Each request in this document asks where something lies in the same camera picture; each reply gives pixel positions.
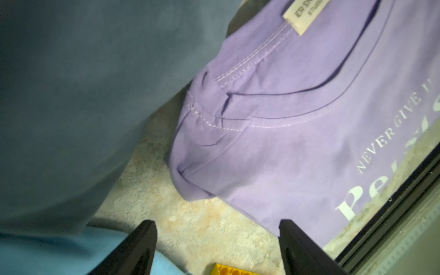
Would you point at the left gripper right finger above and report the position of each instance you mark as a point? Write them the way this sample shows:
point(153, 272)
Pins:
point(301, 255)

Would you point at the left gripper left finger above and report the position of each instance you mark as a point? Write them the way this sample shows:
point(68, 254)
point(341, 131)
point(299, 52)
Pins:
point(135, 254)

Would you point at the light blue t-shirt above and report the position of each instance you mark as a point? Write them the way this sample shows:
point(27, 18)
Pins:
point(77, 255)

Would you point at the purple t-shirt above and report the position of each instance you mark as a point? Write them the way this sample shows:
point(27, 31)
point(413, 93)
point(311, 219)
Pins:
point(308, 109)

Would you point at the grey t-shirt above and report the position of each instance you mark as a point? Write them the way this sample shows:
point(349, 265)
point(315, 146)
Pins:
point(79, 80)

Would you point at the yellow triangular toy block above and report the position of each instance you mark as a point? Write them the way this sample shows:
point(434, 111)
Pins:
point(219, 269)

